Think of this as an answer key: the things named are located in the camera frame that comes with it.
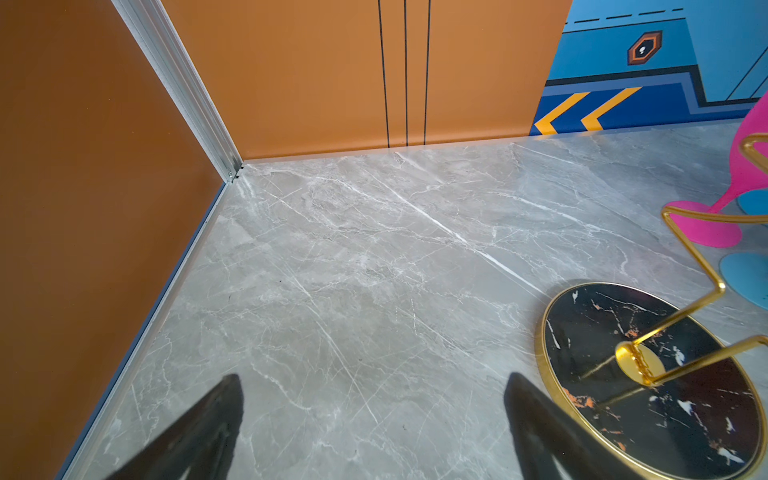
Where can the pink wine glass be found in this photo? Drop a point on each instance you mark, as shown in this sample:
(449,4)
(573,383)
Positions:
(744,177)

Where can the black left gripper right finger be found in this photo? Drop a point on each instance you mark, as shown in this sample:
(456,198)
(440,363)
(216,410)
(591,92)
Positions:
(547,440)

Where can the gold wine glass rack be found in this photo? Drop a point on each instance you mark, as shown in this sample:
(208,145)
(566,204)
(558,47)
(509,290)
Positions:
(648,382)

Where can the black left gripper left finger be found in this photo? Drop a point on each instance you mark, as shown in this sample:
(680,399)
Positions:
(198,445)

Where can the blue wine glass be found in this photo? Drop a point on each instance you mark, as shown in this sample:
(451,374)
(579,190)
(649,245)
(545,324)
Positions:
(754,203)
(746,274)

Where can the blue wine glass front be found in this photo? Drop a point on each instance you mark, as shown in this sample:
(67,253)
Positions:
(746,274)

